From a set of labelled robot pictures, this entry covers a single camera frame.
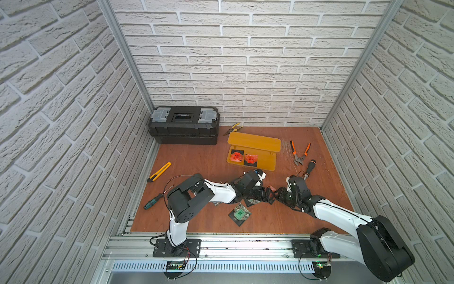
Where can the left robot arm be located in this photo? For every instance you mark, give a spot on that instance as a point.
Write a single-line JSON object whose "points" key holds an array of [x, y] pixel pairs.
{"points": [[192, 195]]}

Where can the aluminium front rail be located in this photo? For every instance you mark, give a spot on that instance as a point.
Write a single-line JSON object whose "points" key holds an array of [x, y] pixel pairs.
{"points": [[265, 247]]}

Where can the black orange ratchet screwdriver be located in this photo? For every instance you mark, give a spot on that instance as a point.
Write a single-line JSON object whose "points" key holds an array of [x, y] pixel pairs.
{"points": [[311, 166]]}

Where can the yellow wooden two-tier shelf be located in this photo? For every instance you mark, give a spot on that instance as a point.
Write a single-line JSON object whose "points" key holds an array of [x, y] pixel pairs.
{"points": [[266, 148]]}

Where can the yellow black small pliers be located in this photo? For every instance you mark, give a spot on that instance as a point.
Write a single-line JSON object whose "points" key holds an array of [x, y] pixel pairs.
{"points": [[236, 127]]}

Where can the left controller board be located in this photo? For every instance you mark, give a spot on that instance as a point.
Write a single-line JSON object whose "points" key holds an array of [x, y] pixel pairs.
{"points": [[175, 269]]}

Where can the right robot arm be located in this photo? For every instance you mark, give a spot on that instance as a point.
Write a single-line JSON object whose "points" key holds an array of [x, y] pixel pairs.
{"points": [[371, 241]]}

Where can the yellow utility knife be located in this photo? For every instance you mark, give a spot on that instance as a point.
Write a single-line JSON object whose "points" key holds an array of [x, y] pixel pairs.
{"points": [[156, 175]]}

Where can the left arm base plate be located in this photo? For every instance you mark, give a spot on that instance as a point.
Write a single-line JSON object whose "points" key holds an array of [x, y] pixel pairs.
{"points": [[163, 248]]}

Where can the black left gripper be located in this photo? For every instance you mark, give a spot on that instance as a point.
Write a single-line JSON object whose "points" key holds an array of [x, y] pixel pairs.
{"points": [[264, 194]]}

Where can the right controller board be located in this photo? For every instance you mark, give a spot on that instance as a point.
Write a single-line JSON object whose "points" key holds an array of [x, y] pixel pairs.
{"points": [[322, 270]]}

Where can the red tea bag front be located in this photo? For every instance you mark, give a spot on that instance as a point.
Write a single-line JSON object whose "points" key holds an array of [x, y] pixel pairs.
{"points": [[251, 160]]}

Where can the controller board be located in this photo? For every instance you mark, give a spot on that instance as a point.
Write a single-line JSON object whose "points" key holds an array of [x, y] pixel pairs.
{"points": [[322, 270], [175, 269]]}

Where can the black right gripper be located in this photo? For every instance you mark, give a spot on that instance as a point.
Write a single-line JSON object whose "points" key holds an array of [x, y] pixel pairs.
{"points": [[282, 190]]}

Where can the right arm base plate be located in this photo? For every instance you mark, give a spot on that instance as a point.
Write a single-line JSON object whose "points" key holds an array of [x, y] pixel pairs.
{"points": [[310, 249]]}

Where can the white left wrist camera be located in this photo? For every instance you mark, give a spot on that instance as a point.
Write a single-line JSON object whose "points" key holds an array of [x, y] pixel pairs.
{"points": [[261, 174]]}

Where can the black plastic toolbox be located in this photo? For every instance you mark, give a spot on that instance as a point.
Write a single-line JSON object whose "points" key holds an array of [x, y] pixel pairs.
{"points": [[185, 125]]}

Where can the green handled screwdriver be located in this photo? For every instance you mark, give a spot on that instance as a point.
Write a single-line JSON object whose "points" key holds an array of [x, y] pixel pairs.
{"points": [[152, 202]]}

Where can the green tea bag front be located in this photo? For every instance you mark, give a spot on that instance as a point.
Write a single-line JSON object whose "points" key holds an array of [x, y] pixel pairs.
{"points": [[239, 214]]}

